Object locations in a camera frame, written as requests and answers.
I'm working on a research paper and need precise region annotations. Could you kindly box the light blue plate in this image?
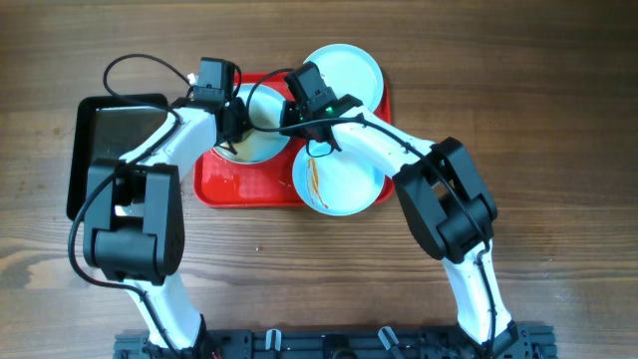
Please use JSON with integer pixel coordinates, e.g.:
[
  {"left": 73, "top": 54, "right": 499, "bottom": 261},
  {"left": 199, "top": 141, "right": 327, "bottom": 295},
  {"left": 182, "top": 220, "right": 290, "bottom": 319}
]
[
  {"left": 292, "top": 142, "right": 386, "bottom": 216},
  {"left": 305, "top": 44, "right": 385, "bottom": 111},
  {"left": 213, "top": 85, "right": 289, "bottom": 165}
]

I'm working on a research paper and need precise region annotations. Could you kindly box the light blue plate bottom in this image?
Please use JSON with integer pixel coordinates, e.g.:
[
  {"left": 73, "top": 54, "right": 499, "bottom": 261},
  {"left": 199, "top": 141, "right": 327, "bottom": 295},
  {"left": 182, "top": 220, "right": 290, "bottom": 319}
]
[{"left": 292, "top": 142, "right": 386, "bottom": 216}]

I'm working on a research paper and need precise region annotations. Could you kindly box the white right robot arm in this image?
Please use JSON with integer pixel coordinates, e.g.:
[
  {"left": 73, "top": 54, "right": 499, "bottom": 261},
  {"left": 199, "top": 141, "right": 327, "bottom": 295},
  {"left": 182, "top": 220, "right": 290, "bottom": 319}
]
[{"left": 280, "top": 97, "right": 516, "bottom": 358}]

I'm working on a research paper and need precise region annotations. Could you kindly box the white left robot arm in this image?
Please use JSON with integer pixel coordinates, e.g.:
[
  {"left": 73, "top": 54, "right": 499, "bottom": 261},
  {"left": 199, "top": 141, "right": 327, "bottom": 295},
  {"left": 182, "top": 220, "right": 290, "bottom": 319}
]
[{"left": 68, "top": 94, "right": 248, "bottom": 358}]

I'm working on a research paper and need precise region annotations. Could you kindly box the red serving tray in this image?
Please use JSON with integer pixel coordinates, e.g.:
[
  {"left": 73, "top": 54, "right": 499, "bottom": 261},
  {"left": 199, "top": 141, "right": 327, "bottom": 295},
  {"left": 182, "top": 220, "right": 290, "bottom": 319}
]
[{"left": 193, "top": 73, "right": 394, "bottom": 207}]

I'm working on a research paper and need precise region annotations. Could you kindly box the black water tray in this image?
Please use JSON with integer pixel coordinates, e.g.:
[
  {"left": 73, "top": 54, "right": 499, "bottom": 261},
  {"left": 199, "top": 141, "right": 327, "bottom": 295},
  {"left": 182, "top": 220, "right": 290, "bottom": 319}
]
[{"left": 67, "top": 94, "right": 167, "bottom": 220}]

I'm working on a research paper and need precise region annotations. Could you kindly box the light blue plate top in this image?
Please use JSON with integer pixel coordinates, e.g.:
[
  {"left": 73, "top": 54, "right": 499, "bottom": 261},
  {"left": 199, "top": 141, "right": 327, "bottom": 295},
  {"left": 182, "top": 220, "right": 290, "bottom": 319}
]
[{"left": 305, "top": 44, "right": 385, "bottom": 111}]

